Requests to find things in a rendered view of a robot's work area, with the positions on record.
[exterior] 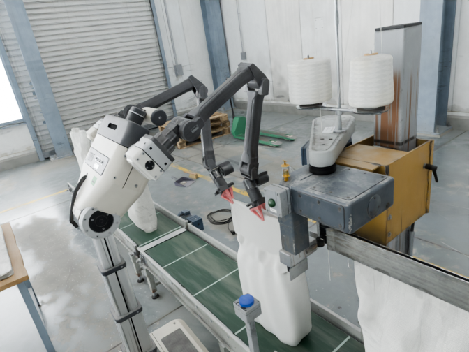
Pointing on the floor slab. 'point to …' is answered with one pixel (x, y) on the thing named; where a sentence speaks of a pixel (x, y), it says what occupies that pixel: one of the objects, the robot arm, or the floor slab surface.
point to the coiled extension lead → (221, 220)
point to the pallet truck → (239, 126)
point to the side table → (21, 279)
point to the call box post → (252, 336)
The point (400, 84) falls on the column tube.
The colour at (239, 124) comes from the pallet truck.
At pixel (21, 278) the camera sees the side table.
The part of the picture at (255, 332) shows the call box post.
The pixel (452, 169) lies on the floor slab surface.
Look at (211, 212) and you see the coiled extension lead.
